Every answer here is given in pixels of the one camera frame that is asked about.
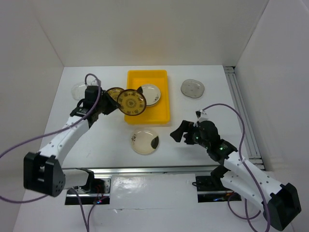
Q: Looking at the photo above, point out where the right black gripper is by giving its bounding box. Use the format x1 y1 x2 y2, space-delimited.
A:
169 120 210 149

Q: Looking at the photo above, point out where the yellow patterned plate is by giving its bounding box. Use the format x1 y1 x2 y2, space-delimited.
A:
107 87 124 102
117 89 147 116

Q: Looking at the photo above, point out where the cream plate black brushstroke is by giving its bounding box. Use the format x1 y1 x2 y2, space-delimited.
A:
130 128 159 156
137 84 161 106

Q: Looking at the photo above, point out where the blue floral plate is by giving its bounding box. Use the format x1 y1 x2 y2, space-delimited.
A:
146 101 159 108

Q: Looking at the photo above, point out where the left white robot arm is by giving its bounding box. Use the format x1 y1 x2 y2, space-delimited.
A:
23 86 119 197

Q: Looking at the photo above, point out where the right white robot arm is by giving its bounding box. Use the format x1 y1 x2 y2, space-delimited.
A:
170 120 301 231

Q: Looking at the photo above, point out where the yellow plastic bin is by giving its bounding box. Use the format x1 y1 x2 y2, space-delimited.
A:
124 70 170 125

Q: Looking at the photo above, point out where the clear plastic plate left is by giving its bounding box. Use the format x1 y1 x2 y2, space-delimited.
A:
71 83 87 101

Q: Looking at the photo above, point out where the clear grey plastic plate right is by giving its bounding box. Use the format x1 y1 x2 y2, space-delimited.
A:
180 79 205 99

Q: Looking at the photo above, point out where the white front cover board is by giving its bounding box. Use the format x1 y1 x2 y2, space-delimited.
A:
110 174 197 209

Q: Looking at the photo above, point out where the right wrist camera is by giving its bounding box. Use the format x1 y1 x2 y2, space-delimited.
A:
196 110 209 122

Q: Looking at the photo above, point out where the aluminium rail right side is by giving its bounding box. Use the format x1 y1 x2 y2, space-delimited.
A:
223 66 265 171

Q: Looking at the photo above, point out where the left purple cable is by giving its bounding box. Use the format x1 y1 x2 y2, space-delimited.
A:
0 73 102 232

